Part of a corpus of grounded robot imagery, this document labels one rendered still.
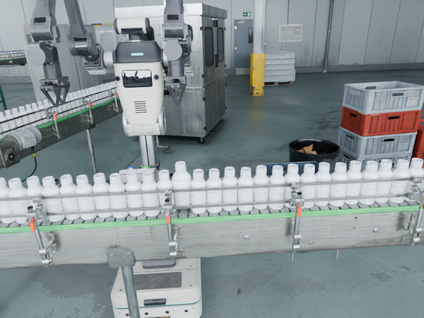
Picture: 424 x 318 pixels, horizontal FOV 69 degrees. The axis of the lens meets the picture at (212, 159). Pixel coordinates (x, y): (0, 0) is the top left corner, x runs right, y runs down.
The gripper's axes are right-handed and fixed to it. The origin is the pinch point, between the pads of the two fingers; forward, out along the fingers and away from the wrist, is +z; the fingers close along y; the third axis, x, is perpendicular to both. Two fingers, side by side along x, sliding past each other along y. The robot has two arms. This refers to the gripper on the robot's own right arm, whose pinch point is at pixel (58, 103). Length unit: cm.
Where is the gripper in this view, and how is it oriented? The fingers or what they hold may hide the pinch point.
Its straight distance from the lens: 130.0
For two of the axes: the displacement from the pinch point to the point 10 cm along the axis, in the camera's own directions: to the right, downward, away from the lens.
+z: 0.2, 9.3, 3.7
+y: 0.6, 3.7, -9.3
